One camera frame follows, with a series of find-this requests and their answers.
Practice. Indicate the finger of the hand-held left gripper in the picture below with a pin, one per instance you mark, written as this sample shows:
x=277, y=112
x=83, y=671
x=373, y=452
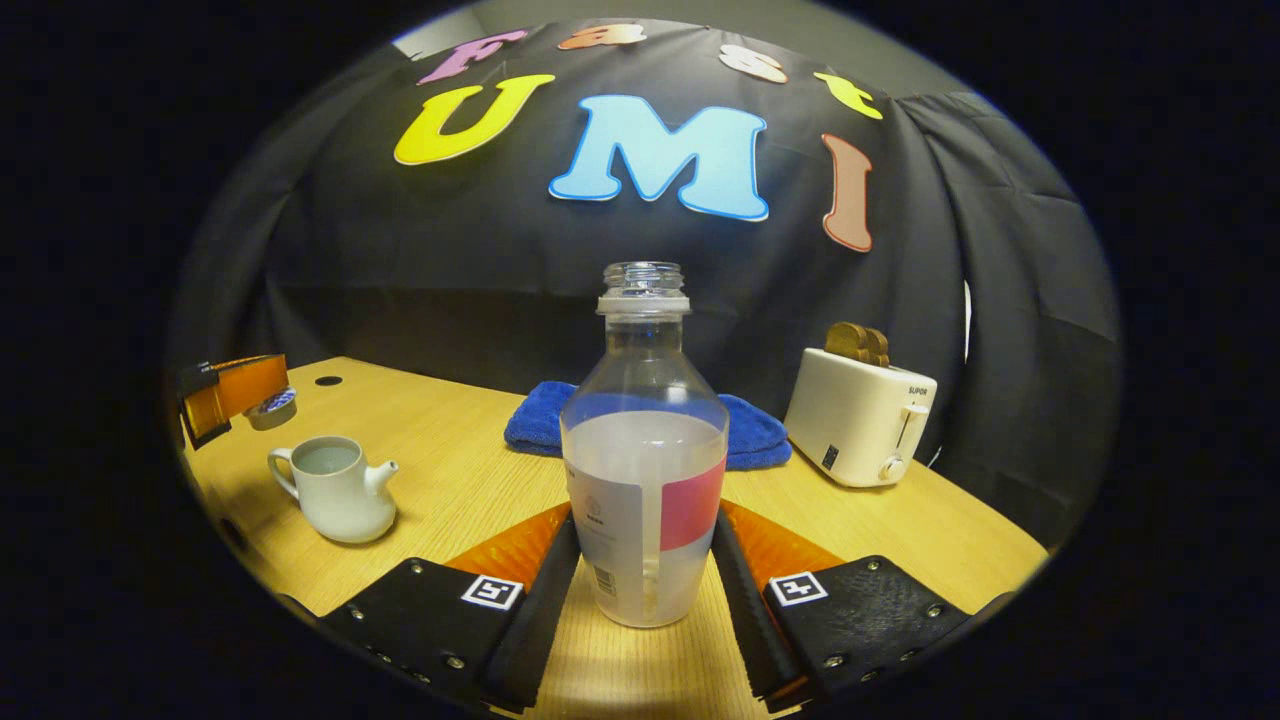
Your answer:
x=205, y=415
x=197, y=380

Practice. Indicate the white ceramic teacup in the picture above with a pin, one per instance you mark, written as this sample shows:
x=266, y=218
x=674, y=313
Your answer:
x=345, y=500

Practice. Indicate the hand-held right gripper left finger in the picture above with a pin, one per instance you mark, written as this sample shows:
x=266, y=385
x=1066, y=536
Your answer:
x=540, y=620

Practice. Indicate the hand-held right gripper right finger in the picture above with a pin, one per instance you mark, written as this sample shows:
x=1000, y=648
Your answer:
x=745, y=620

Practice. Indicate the clear plastic water bottle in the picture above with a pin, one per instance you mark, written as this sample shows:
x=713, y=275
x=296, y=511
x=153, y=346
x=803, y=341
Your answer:
x=640, y=500

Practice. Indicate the cream white toaster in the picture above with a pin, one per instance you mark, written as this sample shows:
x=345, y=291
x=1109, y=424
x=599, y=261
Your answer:
x=850, y=425

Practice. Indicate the black backdrop cloth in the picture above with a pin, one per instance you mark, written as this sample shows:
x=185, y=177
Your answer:
x=500, y=270

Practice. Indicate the blue folded towel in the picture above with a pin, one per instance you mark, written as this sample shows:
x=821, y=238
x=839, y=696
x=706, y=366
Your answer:
x=535, y=420

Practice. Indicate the brown bread slice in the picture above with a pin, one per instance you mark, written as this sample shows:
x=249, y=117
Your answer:
x=848, y=342
x=879, y=347

